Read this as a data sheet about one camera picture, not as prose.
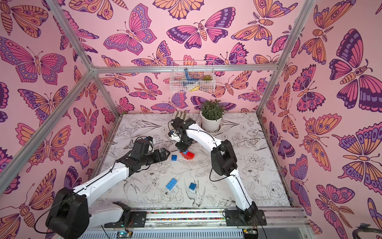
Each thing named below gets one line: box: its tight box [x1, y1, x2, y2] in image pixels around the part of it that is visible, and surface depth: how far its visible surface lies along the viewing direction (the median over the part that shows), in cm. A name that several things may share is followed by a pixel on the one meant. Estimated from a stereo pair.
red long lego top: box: [179, 151, 195, 160], surface depth 93 cm
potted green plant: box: [199, 99, 226, 132], surface depth 101 cm
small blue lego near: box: [188, 182, 197, 191], surface depth 85 cm
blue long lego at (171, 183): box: [165, 177, 178, 191], surface depth 86 cm
